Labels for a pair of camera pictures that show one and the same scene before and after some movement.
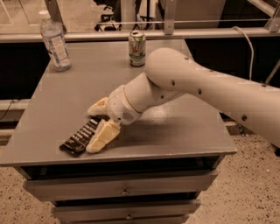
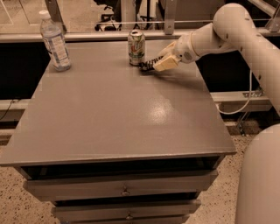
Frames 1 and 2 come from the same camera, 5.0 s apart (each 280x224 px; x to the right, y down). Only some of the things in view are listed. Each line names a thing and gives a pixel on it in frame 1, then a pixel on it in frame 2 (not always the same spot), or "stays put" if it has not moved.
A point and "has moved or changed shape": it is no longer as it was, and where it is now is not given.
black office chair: [115, 17] stays put
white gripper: [120, 104] -> [184, 49]
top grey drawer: [184, 182] stays put
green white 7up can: [137, 48] stays put
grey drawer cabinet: [158, 168] stays put
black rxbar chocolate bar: [76, 144] has moved or changed shape
